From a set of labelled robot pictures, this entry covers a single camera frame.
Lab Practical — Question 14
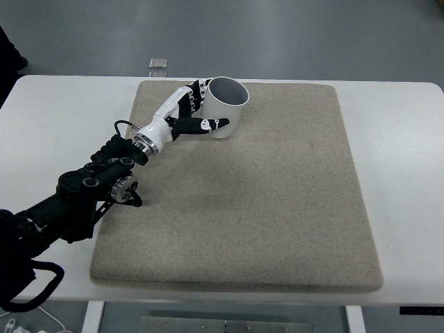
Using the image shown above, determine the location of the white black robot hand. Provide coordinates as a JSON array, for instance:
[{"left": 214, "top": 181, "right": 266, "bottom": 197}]
[{"left": 133, "top": 78, "right": 231, "bottom": 154}]

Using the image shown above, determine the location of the white ribbed cup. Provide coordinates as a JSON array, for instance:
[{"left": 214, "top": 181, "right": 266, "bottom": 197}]
[{"left": 200, "top": 76, "right": 250, "bottom": 139}]

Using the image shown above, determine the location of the grey-brown felt mat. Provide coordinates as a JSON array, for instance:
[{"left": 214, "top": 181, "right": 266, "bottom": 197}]
[{"left": 89, "top": 79, "right": 384, "bottom": 296}]

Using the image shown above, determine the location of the person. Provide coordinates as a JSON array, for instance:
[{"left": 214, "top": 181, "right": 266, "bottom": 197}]
[{"left": 0, "top": 26, "right": 29, "bottom": 101}]

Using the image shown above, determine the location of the white table leg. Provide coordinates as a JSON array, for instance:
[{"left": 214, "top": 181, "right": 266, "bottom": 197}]
[
  {"left": 81, "top": 300, "right": 105, "bottom": 333},
  {"left": 345, "top": 305, "right": 365, "bottom": 333}
]

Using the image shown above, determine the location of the grey metal plate with screws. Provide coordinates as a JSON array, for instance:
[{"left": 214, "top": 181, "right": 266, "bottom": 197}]
[{"left": 140, "top": 315, "right": 313, "bottom": 333}]

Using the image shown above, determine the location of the black table control panel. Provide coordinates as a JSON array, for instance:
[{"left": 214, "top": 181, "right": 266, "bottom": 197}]
[{"left": 398, "top": 306, "right": 444, "bottom": 316}]

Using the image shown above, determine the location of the white cable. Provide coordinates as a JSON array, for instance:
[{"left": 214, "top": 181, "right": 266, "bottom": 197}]
[{"left": 0, "top": 305, "right": 69, "bottom": 333}]

